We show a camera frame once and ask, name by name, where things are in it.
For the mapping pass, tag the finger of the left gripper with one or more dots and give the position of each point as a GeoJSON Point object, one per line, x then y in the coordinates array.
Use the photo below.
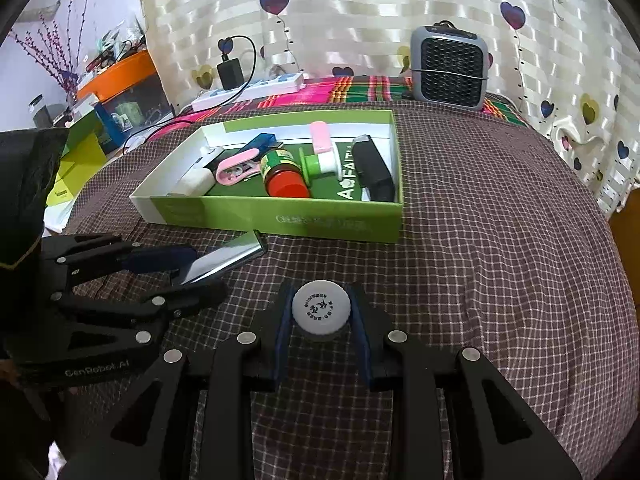
{"type": "Point", "coordinates": [166, 304]}
{"type": "Point", "coordinates": [71, 260]}

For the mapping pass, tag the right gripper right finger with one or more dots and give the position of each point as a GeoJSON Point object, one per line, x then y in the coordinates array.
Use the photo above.
{"type": "Point", "coordinates": [493, 432]}

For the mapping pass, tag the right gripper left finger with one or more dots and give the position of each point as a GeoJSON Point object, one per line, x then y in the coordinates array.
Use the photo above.
{"type": "Point", "coordinates": [150, 433]}

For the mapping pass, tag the silver metal lighter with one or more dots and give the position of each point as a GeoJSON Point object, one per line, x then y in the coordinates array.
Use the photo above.
{"type": "Point", "coordinates": [240, 250]}

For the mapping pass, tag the white wall charger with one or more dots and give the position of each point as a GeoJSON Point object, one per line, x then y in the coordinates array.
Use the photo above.
{"type": "Point", "coordinates": [197, 181]}

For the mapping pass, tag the pink folding clip front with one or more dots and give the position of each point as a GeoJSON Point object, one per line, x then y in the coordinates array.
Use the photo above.
{"type": "Point", "coordinates": [238, 167]}

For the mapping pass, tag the brown jar red lid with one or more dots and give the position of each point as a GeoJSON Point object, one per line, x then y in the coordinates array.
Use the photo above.
{"type": "Point", "coordinates": [282, 175]}

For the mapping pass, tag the blue usb tester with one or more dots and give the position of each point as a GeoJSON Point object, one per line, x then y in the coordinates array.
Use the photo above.
{"type": "Point", "coordinates": [260, 145]}

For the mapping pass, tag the black rectangular device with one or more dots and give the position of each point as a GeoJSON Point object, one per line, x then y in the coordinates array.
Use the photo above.
{"type": "Point", "coordinates": [371, 170]}

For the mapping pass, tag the white smiley face gadget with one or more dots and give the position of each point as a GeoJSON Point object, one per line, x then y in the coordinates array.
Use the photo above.
{"type": "Point", "coordinates": [208, 155]}

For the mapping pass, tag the green white spool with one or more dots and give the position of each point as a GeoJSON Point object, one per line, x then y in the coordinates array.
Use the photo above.
{"type": "Point", "coordinates": [318, 165]}

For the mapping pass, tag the green yellow box stack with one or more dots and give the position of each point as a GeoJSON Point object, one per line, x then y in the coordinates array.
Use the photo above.
{"type": "Point", "coordinates": [82, 158]}

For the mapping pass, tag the orange lid storage bin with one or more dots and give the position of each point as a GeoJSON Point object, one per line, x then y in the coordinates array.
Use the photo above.
{"type": "Point", "coordinates": [130, 92]}

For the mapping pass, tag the purple flower branches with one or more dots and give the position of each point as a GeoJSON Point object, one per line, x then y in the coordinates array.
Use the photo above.
{"type": "Point", "coordinates": [57, 49]}

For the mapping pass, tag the green white cardboard box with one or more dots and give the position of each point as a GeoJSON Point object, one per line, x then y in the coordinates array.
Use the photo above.
{"type": "Point", "coordinates": [328, 174]}

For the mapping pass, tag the black power adapter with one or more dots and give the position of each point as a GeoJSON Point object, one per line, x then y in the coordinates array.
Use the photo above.
{"type": "Point", "coordinates": [230, 73]}

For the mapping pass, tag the white power strip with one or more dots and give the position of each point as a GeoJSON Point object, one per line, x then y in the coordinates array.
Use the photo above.
{"type": "Point", "coordinates": [283, 84]}

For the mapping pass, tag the colourful plaid cloth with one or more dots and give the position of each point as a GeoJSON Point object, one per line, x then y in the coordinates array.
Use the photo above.
{"type": "Point", "coordinates": [363, 94]}

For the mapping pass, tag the grey portable fan heater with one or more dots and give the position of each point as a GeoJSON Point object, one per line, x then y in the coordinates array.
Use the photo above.
{"type": "Point", "coordinates": [448, 66]}

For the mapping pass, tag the heart pattern curtain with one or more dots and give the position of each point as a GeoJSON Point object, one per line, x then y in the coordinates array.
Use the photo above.
{"type": "Point", "coordinates": [570, 66]}

